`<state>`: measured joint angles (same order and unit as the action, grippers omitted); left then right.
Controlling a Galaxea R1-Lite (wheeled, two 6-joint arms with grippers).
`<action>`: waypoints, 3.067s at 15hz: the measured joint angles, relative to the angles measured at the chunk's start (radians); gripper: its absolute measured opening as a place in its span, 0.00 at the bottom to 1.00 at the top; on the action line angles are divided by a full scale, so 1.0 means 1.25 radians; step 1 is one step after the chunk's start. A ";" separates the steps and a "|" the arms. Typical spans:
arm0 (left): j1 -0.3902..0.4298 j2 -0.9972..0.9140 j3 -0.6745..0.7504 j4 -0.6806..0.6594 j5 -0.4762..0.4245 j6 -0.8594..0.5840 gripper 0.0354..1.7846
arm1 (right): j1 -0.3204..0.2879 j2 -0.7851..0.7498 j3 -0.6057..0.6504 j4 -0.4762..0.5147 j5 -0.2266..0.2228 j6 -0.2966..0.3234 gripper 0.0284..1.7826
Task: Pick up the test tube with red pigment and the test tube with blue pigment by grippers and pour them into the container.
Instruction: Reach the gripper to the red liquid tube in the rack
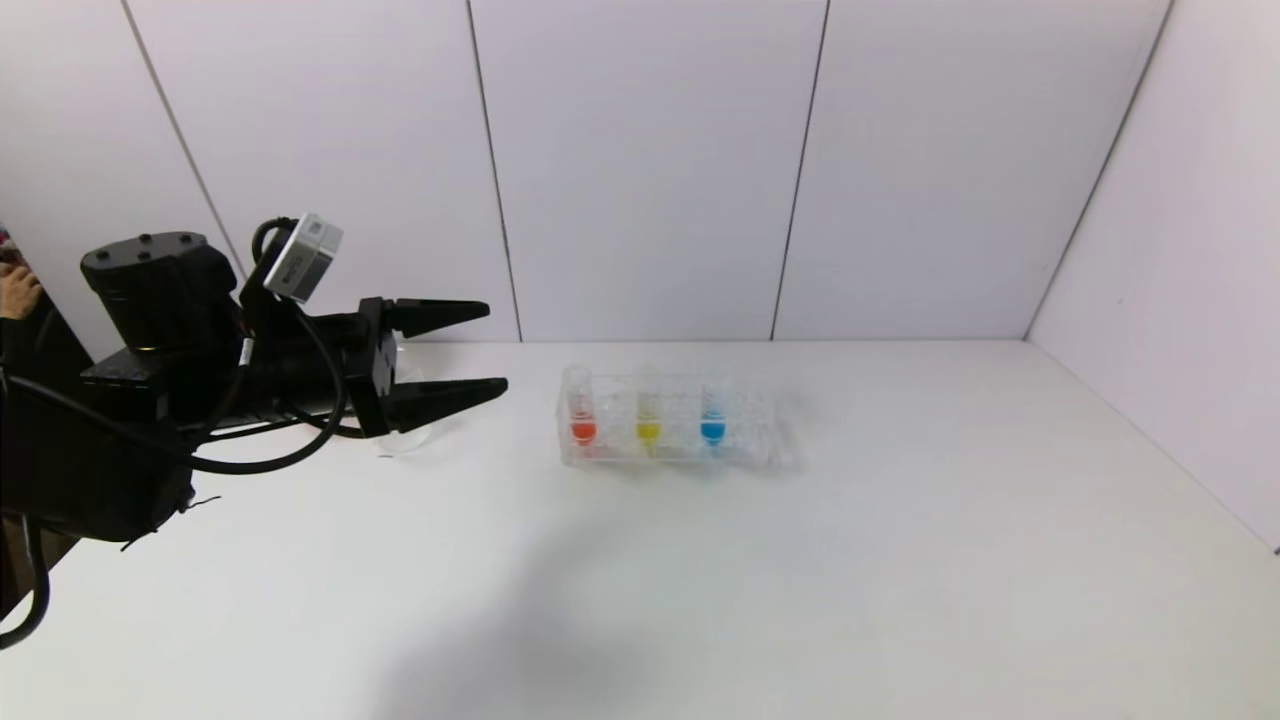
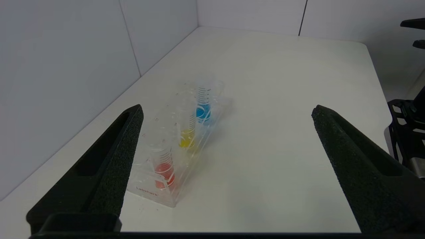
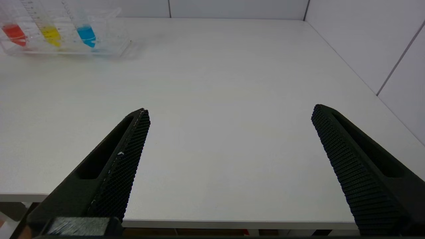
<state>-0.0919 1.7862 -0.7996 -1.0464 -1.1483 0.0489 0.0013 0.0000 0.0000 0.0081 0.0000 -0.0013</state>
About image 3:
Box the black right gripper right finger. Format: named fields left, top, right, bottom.
left=311, top=104, right=425, bottom=237

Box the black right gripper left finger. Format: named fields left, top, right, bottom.
left=27, top=108, right=151, bottom=238

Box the test tube with red pigment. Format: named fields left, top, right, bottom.
left=0, top=0, right=28, bottom=47

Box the clear acrylic test tube rack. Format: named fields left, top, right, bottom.
left=0, top=7, right=132, bottom=57

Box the test tube with blue pigment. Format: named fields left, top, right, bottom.
left=61, top=0, right=97, bottom=49

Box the test tube with yellow pigment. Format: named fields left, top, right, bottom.
left=20, top=0, right=62, bottom=47

